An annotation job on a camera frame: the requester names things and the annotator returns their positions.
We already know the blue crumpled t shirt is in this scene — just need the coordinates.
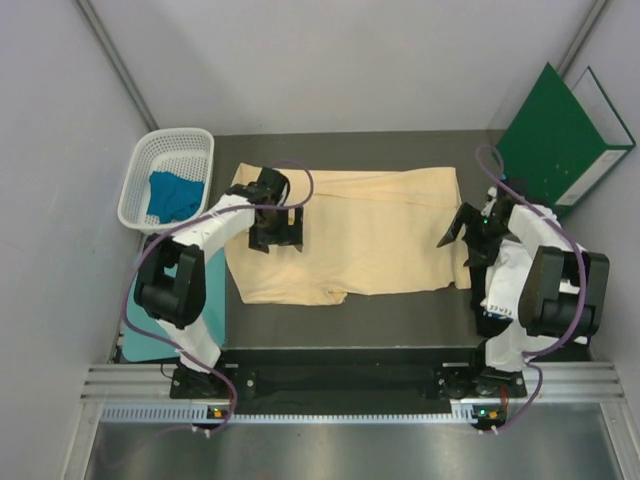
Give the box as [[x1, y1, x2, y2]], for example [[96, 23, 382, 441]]
[[146, 171, 205, 224]]

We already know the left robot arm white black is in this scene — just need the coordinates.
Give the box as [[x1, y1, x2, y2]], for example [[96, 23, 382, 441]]
[[122, 167, 315, 397]]

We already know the teal cutting board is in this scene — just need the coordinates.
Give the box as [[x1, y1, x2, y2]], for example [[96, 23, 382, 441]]
[[122, 249, 226, 363]]

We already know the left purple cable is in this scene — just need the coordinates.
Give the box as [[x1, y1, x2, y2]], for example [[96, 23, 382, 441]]
[[122, 159, 315, 434]]

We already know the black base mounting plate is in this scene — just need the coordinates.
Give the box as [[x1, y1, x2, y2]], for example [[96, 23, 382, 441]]
[[169, 347, 527, 415]]

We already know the white plastic basket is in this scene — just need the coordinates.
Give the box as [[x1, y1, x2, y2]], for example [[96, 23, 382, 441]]
[[117, 128, 215, 235]]

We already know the purple cable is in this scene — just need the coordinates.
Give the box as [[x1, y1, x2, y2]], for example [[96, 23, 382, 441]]
[[474, 144, 587, 432], [122, 159, 315, 434]]

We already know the green ring binder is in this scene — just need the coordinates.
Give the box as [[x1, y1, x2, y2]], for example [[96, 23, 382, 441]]
[[497, 64, 636, 216]]

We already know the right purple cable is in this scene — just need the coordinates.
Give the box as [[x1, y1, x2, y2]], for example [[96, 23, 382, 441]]
[[474, 144, 587, 432]]

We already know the peach yellow t shirt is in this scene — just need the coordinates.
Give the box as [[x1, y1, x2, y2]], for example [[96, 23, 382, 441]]
[[224, 167, 471, 306]]

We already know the white folded t shirt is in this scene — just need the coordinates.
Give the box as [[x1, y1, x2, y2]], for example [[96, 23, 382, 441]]
[[479, 236, 597, 346]]

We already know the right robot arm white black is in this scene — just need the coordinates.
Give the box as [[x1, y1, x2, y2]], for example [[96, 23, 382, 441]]
[[439, 184, 610, 396]]

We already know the aluminium frame rail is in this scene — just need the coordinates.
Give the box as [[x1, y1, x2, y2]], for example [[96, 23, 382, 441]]
[[81, 362, 625, 425]]

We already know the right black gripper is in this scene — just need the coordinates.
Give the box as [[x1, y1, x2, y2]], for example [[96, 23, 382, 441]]
[[439, 203, 514, 268]]

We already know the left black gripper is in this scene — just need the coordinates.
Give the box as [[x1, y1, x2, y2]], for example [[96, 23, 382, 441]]
[[249, 203, 302, 253]]

